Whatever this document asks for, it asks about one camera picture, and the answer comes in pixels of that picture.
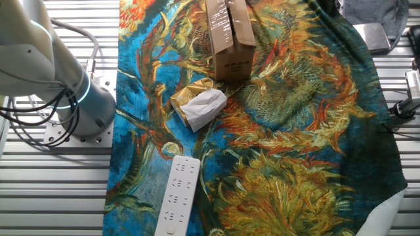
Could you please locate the large cardboard box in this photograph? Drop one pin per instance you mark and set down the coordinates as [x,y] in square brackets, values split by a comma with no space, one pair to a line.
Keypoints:
[229,42]

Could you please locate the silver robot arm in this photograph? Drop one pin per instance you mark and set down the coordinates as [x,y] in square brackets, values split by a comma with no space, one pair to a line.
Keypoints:
[29,49]

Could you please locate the gold tissue pack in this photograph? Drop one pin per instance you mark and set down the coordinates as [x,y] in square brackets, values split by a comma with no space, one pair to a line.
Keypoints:
[203,108]

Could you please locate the sunflower painting print cloth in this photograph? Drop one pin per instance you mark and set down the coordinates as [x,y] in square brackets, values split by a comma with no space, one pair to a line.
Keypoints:
[295,131]

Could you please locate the white flat pad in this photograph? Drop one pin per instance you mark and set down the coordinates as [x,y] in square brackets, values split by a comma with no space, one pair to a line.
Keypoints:
[372,36]

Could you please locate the grey towel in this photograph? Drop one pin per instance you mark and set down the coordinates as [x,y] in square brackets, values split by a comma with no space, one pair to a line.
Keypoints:
[377,11]

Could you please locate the black plastic object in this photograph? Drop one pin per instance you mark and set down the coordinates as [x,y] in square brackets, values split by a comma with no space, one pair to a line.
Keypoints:
[415,46]

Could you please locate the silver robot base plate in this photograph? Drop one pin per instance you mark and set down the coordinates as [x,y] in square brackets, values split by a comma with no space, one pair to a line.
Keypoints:
[98,139]

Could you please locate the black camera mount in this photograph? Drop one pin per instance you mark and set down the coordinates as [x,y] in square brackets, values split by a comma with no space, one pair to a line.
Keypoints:
[405,108]

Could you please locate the silver depth camera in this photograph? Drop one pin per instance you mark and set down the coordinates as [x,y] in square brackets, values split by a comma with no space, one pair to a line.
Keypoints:
[414,83]

